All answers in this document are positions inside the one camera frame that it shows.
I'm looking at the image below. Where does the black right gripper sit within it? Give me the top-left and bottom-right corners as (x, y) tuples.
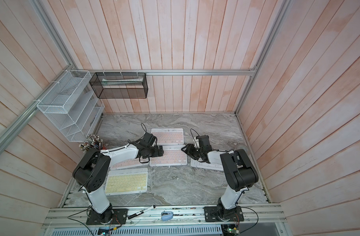
(181, 143), (204, 160)

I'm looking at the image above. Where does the pink keyboard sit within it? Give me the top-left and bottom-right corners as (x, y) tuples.
(151, 128), (184, 146)
(110, 158), (149, 170)
(149, 145), (187, 167)

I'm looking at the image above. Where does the yellow key keyboard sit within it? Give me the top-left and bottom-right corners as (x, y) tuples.
(105, 168), (148, 196)

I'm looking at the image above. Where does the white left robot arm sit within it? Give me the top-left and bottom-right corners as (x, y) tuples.
(73, 132), (164, 224)

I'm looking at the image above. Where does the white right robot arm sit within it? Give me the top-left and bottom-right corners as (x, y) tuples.
(181, 135), (259, 222)

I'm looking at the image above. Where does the white key keyboard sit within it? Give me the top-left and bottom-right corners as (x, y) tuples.
(191, 159), (223, 171)

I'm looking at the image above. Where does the clear tape roll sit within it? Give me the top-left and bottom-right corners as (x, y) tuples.
(238, 145), (250, 155)

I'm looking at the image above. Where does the red pen cup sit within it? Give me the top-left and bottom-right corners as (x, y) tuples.
(79, 134), (104, 152)

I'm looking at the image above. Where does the black mesh basket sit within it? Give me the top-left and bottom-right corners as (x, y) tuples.
(90, 72), (148, 99)

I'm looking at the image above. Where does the black marker pen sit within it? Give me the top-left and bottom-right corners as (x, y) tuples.
(128, 205), (156, 219)

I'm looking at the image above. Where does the blue tape dispenser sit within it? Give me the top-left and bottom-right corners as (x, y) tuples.
(161, 211), (174, 222)

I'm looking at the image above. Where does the white wire mesh shelf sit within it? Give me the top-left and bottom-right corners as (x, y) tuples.
(37, 70), (105, 143)

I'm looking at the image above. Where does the aluminium mounting rail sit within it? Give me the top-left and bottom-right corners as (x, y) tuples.
(42, 204), (287, 229)

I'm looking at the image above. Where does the aluminium frame bar back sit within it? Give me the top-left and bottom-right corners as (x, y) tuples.
(84, 69), (256, 76)

